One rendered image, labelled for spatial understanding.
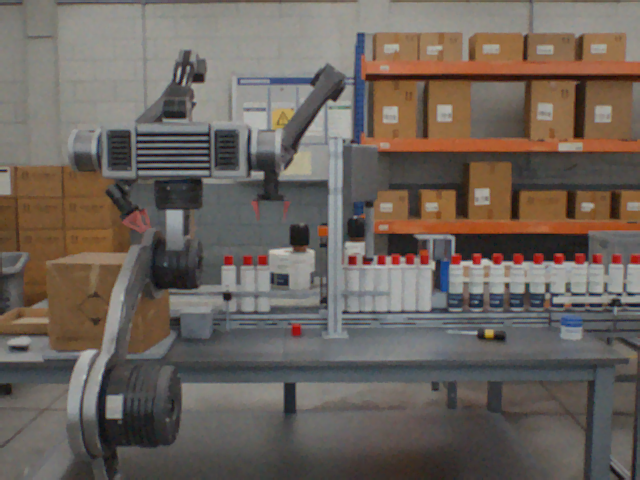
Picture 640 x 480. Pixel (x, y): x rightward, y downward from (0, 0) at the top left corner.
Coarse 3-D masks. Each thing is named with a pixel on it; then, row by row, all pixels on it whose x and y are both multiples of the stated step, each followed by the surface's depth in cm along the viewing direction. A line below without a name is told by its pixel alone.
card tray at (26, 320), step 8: (16, 312) 268; (24, 312) 270; (32, 312) 270; (40, 312) 270; (0, 320) 253; (8, 320) 260; (16, 320) 264; (24, 320) 264; (32, 320) 264; (40, 320) 264; (48, 320) 265; (0, 328) 245; (8, 328) 245; (16, 328) 245; (24, 328) 245; (32, 328) 245; (40, 328) 245; (48, 328) 245
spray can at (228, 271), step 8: (224, 256) 255; (232, 256) 255; (224, 264) 256; (232, 264) 256; (224, 272) 255; (232, 272) 255; (224, 280) 255; (232, 280) 255; (224, 288) 255; (232, 288) 256; (232, 296) 256; (224, 304) 256; (232, 304) 256; (224, 312) 257; (232, 312) 256
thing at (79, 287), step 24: (48, 264) 214; (72, 264) 213; (96, 264) 212; (120, 264) 211; (48, 288) 215; (72, 288) 214; (96, 288) 213; (48, 312) 216; (72, 312) 215; (96, 312) 213; (144, 312) 214; (168, 312) 234; (72, 336) 216; (96, 336) 214; (144, 336) 214
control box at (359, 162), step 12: (348, 156) 236; (360, 156) 239; (372, 156) 246; (348, 168) 237; (360, 168) 240; (372, 168) 246; (348, 180) 237; (360, 180) 240; (372, 180) 247; (348, 192) 237; (360, 192) 241; (372, 192) 247
